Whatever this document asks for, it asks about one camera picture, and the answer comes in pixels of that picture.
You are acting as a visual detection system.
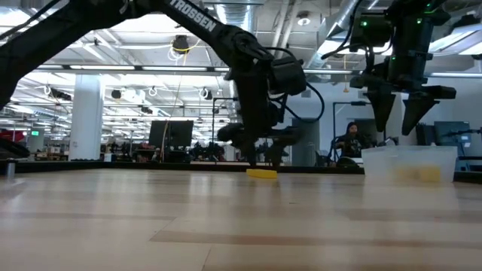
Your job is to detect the slanted silver air duct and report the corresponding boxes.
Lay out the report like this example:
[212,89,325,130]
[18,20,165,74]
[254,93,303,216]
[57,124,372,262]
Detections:
[307,0,368,71]

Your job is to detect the clear plastic container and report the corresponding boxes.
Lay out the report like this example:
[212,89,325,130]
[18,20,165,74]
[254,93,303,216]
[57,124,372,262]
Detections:
[361,145,459,184]

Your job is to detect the black equipment box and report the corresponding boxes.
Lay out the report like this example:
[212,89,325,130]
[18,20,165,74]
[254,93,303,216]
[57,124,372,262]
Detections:
[416,123,435,146]

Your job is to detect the black left camera cable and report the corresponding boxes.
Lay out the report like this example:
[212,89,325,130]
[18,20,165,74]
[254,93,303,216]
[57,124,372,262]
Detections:
[280,47,325,123]

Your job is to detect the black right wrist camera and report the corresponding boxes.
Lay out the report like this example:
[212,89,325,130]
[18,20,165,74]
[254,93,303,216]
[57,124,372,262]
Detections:
[349,13,392,50]

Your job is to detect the long yellow block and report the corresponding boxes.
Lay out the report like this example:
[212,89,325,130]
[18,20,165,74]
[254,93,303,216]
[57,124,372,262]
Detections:
[246,168,279,180]

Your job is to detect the black ceiling cord reel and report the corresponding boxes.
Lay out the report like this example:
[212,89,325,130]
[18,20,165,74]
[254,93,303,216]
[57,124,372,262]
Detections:
[172,34,191,54]

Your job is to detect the white pillar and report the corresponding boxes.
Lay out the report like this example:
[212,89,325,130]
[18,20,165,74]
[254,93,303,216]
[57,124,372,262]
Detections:
[69,74,105,160]

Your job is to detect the black station frame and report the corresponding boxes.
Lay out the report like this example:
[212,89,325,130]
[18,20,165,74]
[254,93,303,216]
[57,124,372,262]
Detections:
[212,96,242,163]
[332,100,387,148]

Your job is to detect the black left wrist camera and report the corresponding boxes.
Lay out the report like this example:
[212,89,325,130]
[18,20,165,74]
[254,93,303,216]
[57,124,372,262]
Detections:
[270,56,307,96]

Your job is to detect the black background monitor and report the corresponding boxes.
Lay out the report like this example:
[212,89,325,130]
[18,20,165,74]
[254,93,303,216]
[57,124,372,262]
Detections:
[148,120,194,148]

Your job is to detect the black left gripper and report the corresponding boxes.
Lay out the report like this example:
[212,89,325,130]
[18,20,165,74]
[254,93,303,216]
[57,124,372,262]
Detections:
[217,69,302,169]

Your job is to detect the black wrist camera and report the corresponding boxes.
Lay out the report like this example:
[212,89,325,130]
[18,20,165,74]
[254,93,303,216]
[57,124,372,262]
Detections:
[349,13,392,50]
[270,56,307,96]

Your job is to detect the grey door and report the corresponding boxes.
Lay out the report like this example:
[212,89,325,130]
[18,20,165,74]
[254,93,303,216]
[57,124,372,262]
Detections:
[291,117,321,166]

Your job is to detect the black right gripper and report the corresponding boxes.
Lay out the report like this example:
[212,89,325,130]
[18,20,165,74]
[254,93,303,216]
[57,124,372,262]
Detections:
[349,22,457,136]

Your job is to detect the dark desktop monitor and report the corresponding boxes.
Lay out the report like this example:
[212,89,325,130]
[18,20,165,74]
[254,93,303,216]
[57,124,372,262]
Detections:
[434,120,471,147]

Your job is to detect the person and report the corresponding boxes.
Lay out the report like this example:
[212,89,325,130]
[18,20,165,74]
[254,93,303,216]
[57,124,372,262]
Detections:
[333,120,372,159]

